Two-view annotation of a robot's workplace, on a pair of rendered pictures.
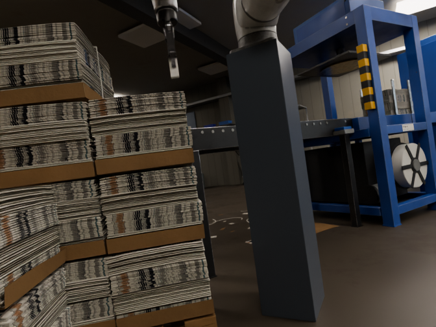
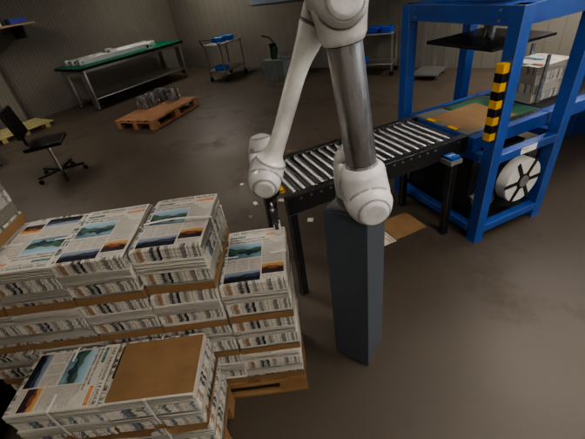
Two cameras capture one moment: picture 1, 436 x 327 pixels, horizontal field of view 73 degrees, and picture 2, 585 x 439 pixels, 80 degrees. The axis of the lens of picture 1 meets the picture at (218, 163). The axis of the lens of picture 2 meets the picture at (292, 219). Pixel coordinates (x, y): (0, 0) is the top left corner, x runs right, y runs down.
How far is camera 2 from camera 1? 1.25 m
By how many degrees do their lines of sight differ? 36
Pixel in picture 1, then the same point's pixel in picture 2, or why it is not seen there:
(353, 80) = not seen: outside the picture
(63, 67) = (198, 273)
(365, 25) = (518, 37)
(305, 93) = not seen: outside the picture
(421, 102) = (562, 111)
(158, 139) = (269, 306)
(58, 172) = (205, 324)
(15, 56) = (164, 268)
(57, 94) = (197, 287)
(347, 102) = not seen: outside the picture
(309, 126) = (414, 160)
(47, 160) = (198, 318)
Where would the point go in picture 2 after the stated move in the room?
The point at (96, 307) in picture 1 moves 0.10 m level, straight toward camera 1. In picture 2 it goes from (238, 372) to (242, 389)
